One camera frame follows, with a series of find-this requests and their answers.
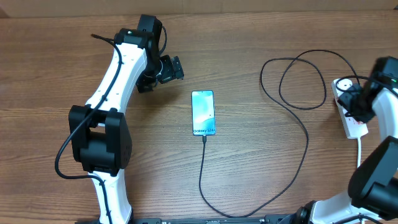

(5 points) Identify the Samsung Galaxy smartphone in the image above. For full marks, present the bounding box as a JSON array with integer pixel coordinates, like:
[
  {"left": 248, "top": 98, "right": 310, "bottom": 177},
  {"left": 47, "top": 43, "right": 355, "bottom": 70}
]
[{"left": 192, "top": 90, "right": 216, "bottom": 136}]

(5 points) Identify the black USB charger cable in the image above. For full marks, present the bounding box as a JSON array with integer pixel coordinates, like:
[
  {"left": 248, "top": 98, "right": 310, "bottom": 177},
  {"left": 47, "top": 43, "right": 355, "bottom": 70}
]
[{"left": 198, "top": 49, "right": 362, "bottom": 218}]

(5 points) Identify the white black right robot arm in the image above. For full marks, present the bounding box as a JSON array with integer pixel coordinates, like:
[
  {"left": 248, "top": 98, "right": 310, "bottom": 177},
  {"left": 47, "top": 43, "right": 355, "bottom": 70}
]
[{"left": 280, "top": 56, "right": 397, "bottom": 224}]

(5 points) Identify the white power strip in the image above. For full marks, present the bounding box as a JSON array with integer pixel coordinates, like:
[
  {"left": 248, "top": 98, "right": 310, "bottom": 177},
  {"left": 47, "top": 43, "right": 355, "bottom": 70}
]
[{"left": 331, "top": 79, "right": 368, "bottom": 139}]

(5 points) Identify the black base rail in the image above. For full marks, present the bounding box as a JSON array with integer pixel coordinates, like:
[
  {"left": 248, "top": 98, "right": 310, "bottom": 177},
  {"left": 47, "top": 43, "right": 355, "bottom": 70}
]
[{"left": 74, "top": 213, "right": 352, "bottom": 224}]

